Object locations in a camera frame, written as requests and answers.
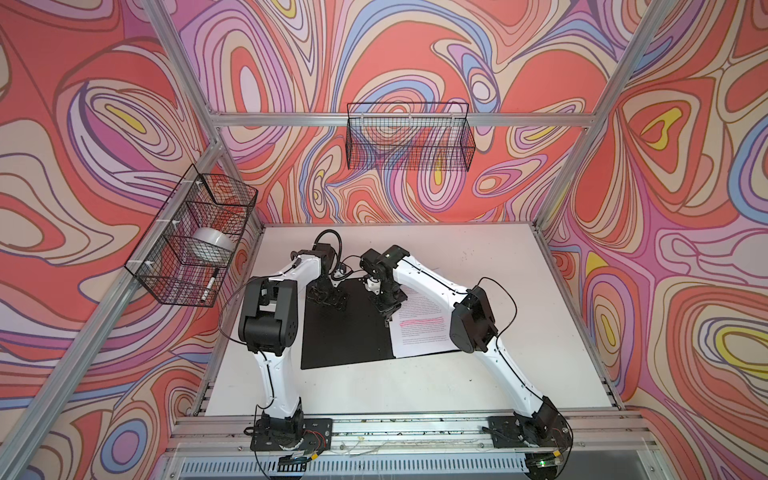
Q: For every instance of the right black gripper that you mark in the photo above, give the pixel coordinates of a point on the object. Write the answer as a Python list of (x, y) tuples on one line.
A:
[(387, 310)]

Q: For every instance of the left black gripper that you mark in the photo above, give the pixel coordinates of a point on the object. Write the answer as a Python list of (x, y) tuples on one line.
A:
[(337, 300)]

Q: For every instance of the paper sheet pink highlight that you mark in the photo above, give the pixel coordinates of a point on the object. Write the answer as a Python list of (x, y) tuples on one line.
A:
[(420, 327)]

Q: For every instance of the white RAY file folder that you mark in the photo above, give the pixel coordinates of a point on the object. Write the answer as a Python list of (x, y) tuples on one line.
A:
[(358, 334)]

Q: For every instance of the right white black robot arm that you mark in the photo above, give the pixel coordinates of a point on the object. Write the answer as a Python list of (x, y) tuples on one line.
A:
[(473, 329)]

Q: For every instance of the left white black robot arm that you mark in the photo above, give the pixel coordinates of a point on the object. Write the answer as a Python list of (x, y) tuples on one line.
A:
[(270, 317)]

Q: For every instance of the black white marker pen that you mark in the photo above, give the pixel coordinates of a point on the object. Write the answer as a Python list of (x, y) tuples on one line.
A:
[(209, 286)]

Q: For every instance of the white tape roll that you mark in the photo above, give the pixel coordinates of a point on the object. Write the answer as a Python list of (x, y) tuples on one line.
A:
[(211, 244)]

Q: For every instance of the green circuit board left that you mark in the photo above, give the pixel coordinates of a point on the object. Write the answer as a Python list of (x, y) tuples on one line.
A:
[(295, 463)]

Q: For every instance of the green circuit board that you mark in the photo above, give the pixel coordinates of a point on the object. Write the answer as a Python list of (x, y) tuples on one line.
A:
[(544, 460), (295, 463)]

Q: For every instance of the green circuit board right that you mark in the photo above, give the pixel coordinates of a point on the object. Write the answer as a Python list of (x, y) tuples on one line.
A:
[(544, 460)]

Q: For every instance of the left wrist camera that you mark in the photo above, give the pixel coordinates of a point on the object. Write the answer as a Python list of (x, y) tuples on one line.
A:
[(327, 255)]

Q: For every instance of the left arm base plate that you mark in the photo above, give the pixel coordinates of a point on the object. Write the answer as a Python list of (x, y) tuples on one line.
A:
[(306, 435)]

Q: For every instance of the black wire basket left wall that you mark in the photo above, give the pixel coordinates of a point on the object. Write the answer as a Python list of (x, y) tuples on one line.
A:
[(185, 256)]

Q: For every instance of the black wire basket wall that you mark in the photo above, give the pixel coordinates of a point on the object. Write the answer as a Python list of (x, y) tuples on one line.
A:
[(185, 256), (409, 136)]

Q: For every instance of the black wire basket back wall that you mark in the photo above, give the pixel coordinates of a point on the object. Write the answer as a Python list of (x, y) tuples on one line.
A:
[(409, 136)]

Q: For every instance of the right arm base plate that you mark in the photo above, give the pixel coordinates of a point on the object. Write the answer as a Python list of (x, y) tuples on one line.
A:
[(517, 432)]

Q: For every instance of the aluminium front rail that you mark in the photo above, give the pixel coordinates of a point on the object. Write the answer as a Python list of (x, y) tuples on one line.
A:
[(453, 432)]

